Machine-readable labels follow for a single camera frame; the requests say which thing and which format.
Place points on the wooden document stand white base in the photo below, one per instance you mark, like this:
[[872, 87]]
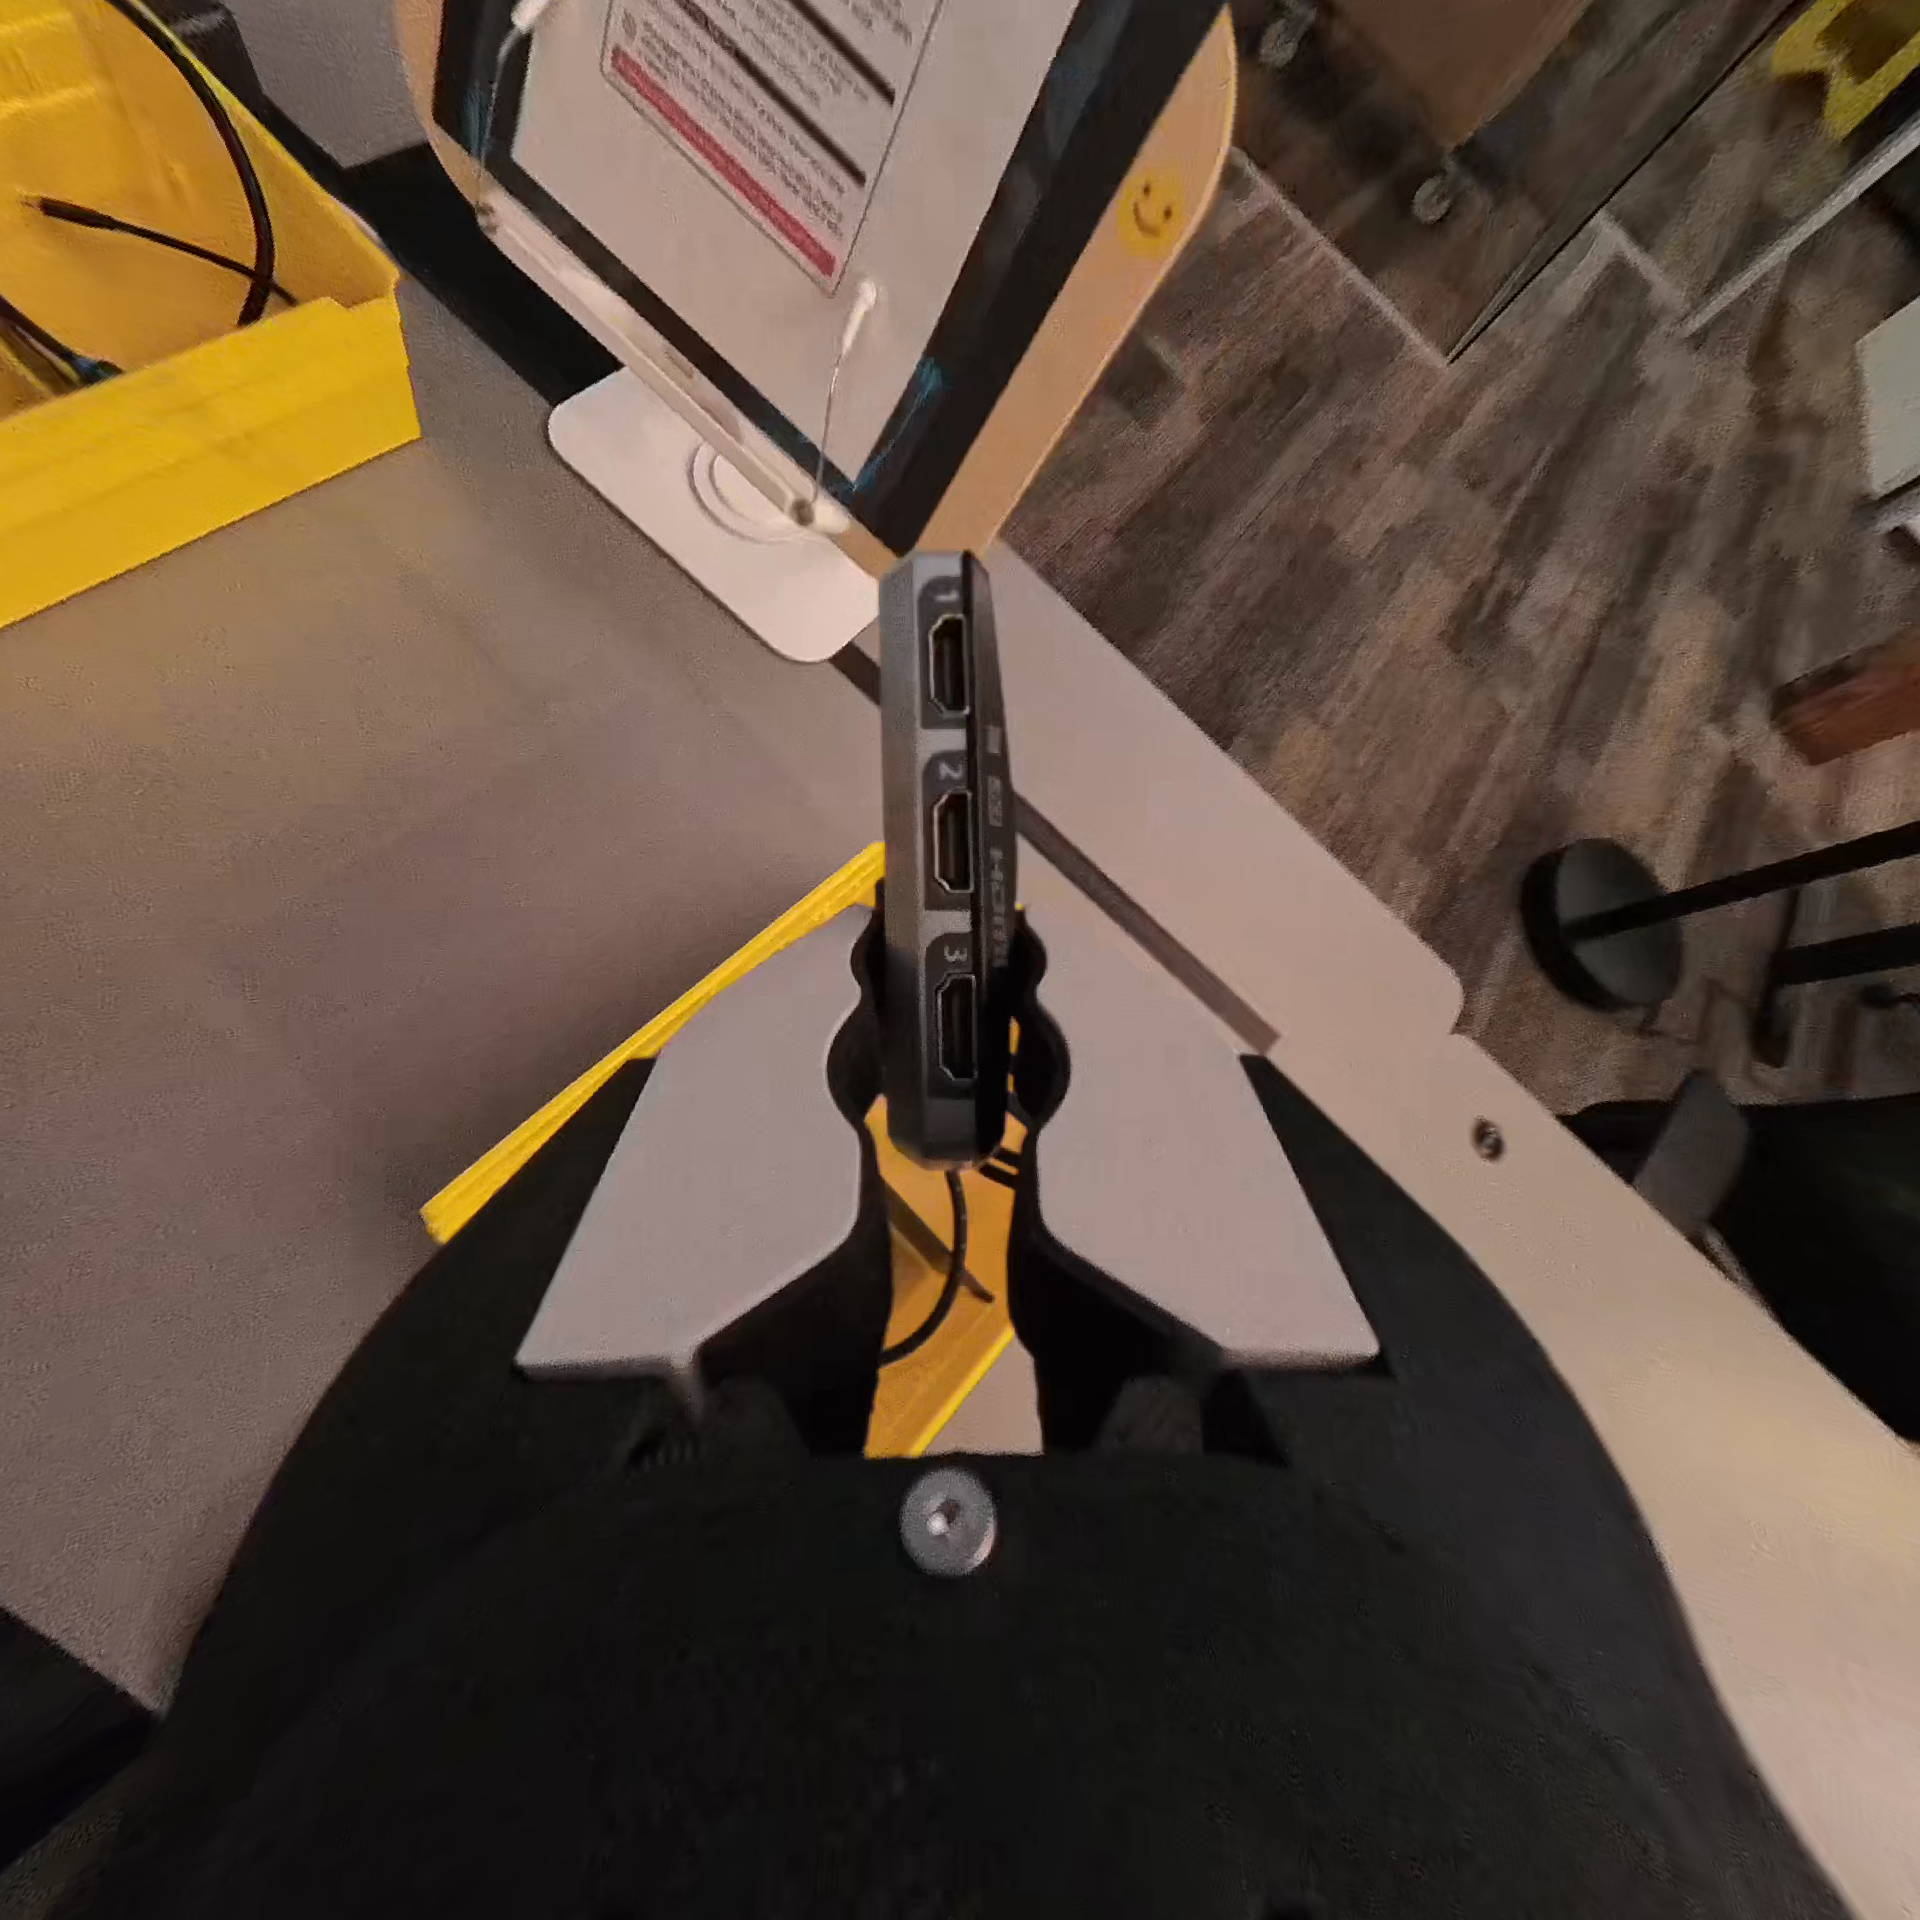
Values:
[[645, 451]]

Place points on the laminated instruction sheet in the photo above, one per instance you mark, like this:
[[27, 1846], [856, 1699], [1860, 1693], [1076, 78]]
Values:
[[750, 119]]

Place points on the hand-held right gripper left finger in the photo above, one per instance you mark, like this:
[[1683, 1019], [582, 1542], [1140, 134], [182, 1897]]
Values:
[[706, 1185]]

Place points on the yellow step stool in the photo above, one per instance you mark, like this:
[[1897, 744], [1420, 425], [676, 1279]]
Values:
[[1853, 52]]

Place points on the yellow plastic bin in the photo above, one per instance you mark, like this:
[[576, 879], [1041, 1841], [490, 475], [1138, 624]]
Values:
[[931, 1410], [181, 437]]

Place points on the yellow smiley sticker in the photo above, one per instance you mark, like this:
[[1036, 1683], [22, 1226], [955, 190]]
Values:
[[1154, 208]]

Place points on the black pole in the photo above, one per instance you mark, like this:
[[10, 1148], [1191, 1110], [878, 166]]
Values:
[[1861, 955]]

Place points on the grey hdmi switch box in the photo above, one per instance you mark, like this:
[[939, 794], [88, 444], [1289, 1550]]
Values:
[[909, 783]]

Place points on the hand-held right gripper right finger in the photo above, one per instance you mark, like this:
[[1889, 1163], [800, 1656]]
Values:
[[1186, 1203]]

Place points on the dark office chair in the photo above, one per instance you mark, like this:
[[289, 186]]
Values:
[[1800, 1246]]

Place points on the stacked cardboard boxes cart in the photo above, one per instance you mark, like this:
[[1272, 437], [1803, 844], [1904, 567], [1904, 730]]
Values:
[[1440, 62]]

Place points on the black round-base pole stand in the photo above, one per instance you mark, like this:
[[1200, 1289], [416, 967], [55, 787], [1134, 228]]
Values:
[[1597, 924]]

